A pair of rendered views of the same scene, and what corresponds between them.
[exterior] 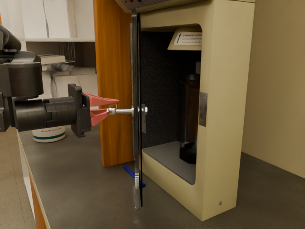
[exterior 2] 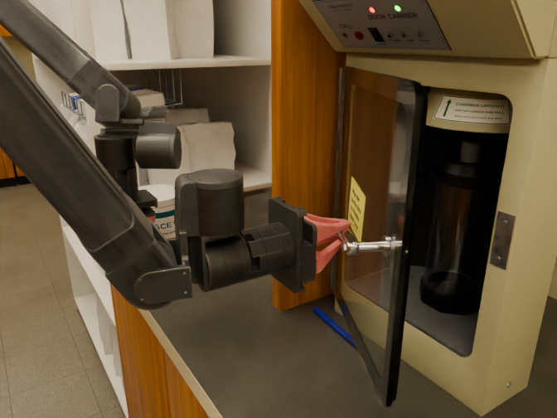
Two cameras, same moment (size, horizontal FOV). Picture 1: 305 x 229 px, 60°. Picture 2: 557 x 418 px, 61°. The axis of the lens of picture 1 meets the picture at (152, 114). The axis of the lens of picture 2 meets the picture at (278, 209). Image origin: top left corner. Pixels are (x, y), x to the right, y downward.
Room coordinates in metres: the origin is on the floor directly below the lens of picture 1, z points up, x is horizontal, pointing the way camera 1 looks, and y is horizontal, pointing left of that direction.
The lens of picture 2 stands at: (0.02, 0.18, 1.43)
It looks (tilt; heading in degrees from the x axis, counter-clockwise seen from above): 20 degrees down; 358
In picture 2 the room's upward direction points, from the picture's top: straight up
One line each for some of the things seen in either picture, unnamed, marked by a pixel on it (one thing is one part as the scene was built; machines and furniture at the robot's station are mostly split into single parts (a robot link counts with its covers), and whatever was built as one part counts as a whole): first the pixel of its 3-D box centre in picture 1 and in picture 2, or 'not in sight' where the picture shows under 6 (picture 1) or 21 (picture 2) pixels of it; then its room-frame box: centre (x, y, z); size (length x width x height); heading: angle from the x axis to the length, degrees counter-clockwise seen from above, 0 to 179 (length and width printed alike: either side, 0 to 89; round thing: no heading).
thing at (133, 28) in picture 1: (134, 103); (364, 220); (0.63, 0.04, 1.19); 0.30 x 0.01 x 0.40; 5
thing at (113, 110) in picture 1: (120, 107); (357, 235); (0.55, 0.07, 1.20); 0.10 x 0.05 x 0.03; 5
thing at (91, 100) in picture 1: (98, 109); (317, 239); (0.55, 0.12, 1.20); 0.09 x 0.07 x 0.07; 120
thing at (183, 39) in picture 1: (202, 38); (480, 102); (0.69, -0.13, 1.34); 0.18 x 0.18 x 0.05
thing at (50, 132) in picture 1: (47, 120); (157, 221); (1.07, 0.44, 1.01); 0.13 x 0.13 x 0.15
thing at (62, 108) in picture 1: (63, 111); (268, 249); (0.51, 0.18, 1.20); 0.07 x 0.07 x 0.10; 30
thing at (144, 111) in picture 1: (142, 118); not in sight; (0.52, 0.02, 1.18); 0.02 x 0.02 x 0.06; 5
